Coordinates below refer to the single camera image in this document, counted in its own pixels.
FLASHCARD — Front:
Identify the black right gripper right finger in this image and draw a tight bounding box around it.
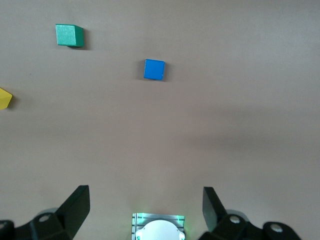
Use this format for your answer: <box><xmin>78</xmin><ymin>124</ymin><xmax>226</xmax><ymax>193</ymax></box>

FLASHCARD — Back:
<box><xmin>198</xmin><ymin>186</ymin><xmax>303</xmax><ymax>240</ymax></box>

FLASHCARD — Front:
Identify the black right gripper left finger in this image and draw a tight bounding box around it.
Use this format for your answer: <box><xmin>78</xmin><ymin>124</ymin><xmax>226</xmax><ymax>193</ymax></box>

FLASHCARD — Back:
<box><xmin>0</xmin><ymin>184</ymin><xmax>91</xmax><ymax>240</ymax></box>

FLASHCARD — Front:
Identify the yellow wooden block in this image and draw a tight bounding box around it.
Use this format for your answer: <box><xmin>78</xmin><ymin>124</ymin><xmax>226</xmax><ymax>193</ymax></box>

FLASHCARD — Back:
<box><xmin>0</xmin><ymin>87</ymin><xmax>13</xmax><ymax>111</ymax></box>

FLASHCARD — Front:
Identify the blue wooden block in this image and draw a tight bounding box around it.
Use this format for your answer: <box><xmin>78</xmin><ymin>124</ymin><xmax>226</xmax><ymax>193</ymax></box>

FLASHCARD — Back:
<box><xmin>143</xmin><ymin>58</ymin><xmax>166</xmax><ymax>82</ymax></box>

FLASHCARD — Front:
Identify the green wooden block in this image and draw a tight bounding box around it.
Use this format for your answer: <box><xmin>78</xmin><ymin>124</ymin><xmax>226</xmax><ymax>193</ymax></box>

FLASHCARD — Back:
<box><xmin>55</xmin><ymin>23</ymin><xmax>84</xmax><ymax>48</ymax></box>

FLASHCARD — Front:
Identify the brown paper table cover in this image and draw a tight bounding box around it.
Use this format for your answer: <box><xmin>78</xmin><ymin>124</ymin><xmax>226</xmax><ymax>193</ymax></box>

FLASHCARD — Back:
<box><xmin>0</xmin><ymin>0</ymin><xmax>320</xmax><ymax>240</ymax></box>

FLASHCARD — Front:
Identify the aluminium arm base plate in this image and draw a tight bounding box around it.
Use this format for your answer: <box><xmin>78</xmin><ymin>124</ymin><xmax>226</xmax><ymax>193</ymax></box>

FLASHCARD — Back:
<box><xmin>131</xmin><ymin>212</ymin><xmax>185</xmax><ymax>240</ymax></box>

